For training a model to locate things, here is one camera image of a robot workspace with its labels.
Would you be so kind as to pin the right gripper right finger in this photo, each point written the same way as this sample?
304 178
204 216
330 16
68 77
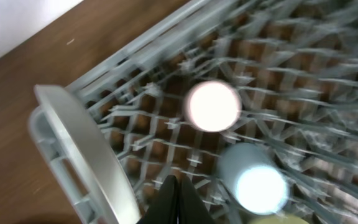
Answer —
191 208

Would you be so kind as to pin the yellow small plate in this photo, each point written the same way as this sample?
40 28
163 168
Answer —
275 219

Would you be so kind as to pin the grey plastic dishwasher rack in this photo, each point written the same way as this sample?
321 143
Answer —
294 65

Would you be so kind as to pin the grey plate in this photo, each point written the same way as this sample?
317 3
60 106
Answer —
90 154

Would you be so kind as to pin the light blue plastic cup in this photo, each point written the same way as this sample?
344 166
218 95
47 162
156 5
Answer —
252 179

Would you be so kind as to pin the pink plastic cup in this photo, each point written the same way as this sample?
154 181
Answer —
212 106

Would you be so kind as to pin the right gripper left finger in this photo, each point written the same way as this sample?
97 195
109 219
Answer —
164 208

